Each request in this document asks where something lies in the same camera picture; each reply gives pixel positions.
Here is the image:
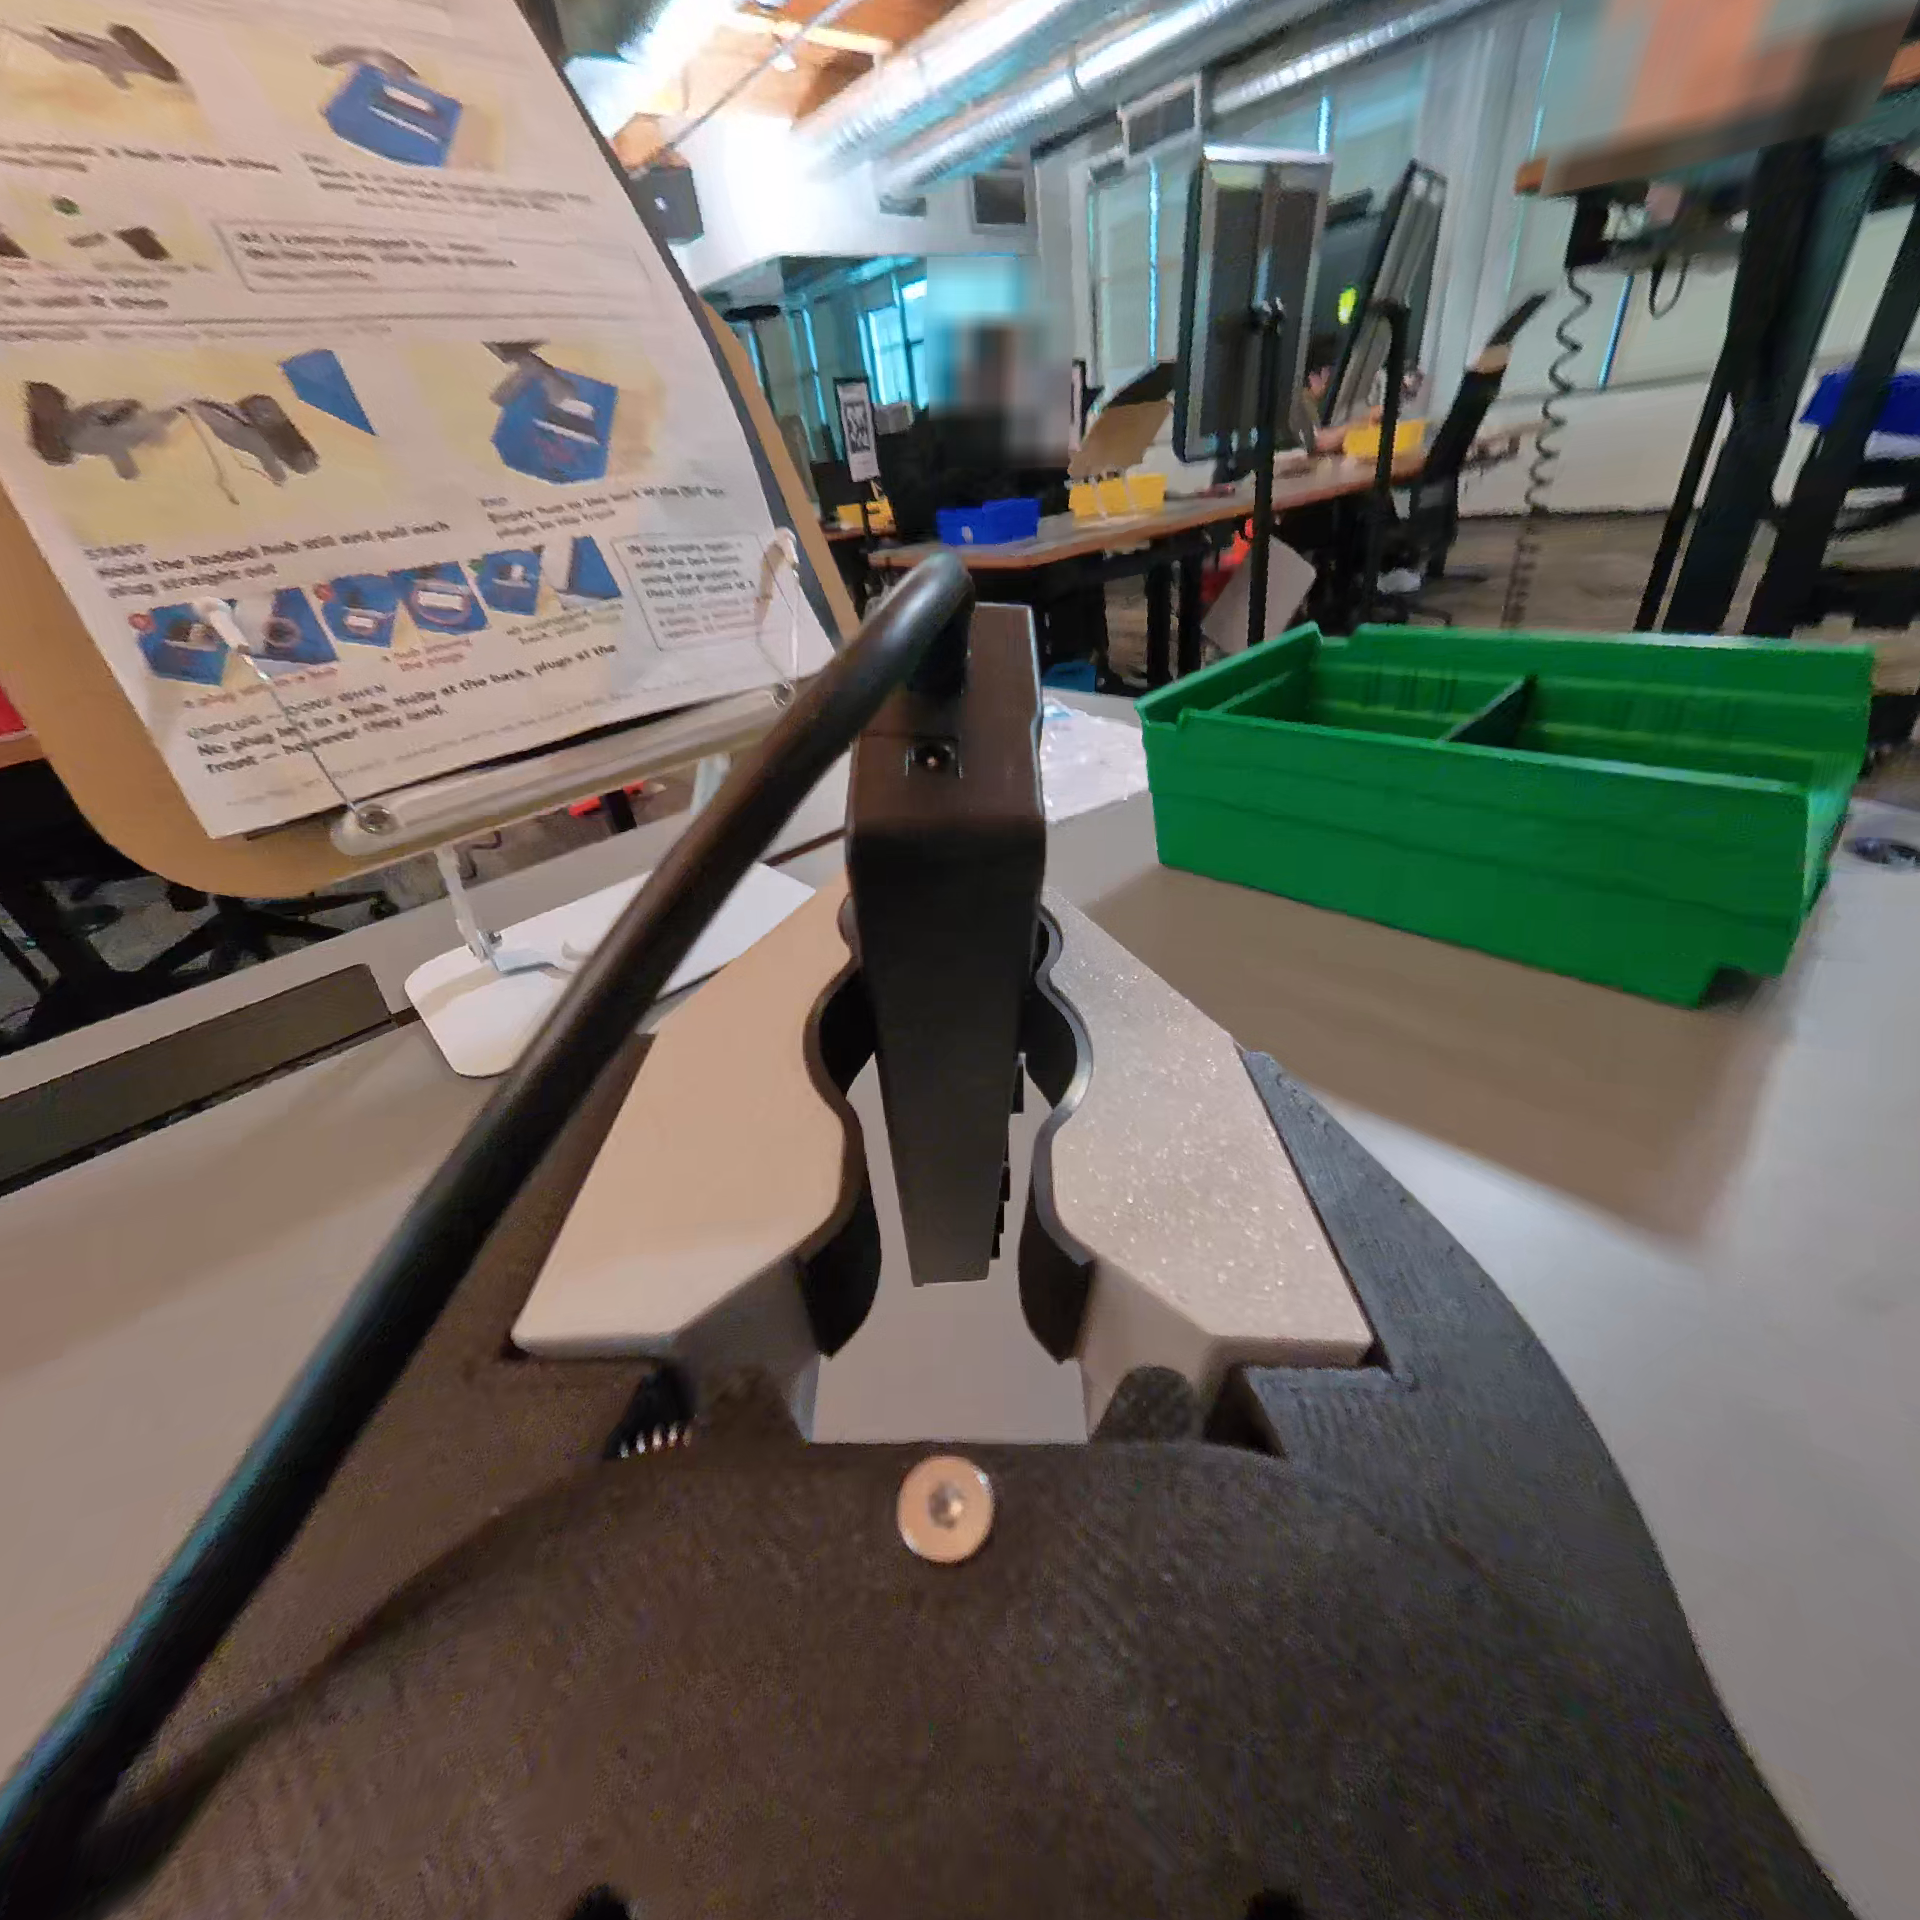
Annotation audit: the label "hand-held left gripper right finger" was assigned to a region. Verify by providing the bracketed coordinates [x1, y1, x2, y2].
[1015, 886, 1378, 1427]

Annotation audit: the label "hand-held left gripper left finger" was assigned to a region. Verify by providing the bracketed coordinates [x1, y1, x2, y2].
[511, 877, 888, 1427]

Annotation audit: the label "thick black hub cable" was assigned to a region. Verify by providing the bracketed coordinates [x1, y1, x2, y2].
[0, 547, 981, 1891]

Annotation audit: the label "black USB hub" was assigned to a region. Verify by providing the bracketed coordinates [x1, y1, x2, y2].
[844, 602, 1050, 1288]

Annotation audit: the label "green plastic bin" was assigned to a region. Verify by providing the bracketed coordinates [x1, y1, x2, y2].
[1136, 619, 1877, 1007]

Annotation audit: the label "black desk strip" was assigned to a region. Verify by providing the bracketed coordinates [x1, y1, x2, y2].
[0, 964, 416, 1195]

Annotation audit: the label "instruction sheet on stand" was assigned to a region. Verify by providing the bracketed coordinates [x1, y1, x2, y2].
[0, 0, 858, 1077]

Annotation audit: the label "laminated paper sheet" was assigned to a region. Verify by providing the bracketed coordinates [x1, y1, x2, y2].
[1039, 692, 1164, 824]

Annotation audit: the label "grey cardboard panel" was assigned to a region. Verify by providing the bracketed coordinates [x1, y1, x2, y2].
[1199, 531, 1321, 652]

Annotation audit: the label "wooden workbench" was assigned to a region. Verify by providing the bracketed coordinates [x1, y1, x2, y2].
[861, 429, 1548, 707]

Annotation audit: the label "printed instruction sheet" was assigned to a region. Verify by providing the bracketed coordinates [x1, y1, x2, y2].
[0, 0, 841, 842]

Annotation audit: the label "black computer monitor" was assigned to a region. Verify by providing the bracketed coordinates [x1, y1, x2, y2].
[1168, 144, 1335, 468]
[1325, 163, 1454, 429]

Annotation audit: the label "black legged workbench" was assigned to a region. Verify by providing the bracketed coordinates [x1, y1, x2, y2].
[1516, 91, 1920, 633]

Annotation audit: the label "silver ventilation ducts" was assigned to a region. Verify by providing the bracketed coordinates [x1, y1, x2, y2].
[794, 0, 1504, 189]

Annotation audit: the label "coiled black cable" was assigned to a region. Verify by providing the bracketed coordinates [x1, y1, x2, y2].
[1505, 269, 1594, 633]

